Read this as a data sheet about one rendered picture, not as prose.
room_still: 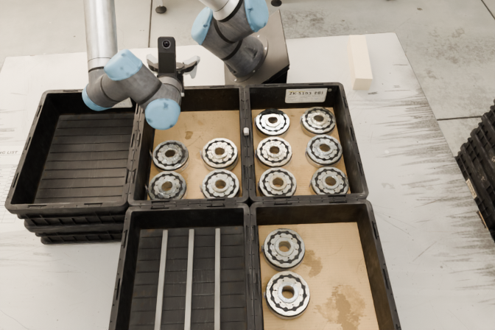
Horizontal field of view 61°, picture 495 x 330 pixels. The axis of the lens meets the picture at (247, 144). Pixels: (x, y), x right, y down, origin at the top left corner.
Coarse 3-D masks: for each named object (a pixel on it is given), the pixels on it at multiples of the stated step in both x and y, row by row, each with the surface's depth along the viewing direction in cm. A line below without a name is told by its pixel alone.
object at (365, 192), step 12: (252, 84) 126; (264, 84) 126; (276, 84) 126; (288, 84) 126; (300, 84) 126; (312, 84) 126; (324, 84) 126; (336, 84) 126; (348, 108) 120; (348, 120) 117; (252, 156) 110; (252, 168) 108; (360, 168) 108; (252, 180) 106; (360, 180) 106; (252, 192) 104
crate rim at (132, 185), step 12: (240, 96) 123; (240, 108) 120; (144, 120) 118; (240, 120) 117; (132, 180) 106; (132, 192) 104; (132, 204) 102; (144, 204) 102; (156, 204) 102; (168, 204) 102; (180, 204) 102
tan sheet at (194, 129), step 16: (192, 112) 132; (208, 112) 132; (224, 112) 132; (176, 128) 128; (192, 128) 128; (208, 128) 128; (224, 128) 128; (192, 144) 125; (192, 160) 121; (240, 160) 121; (192, 176) 118; (240, 176) 118; (192, 192) 115; (240, 192) 115
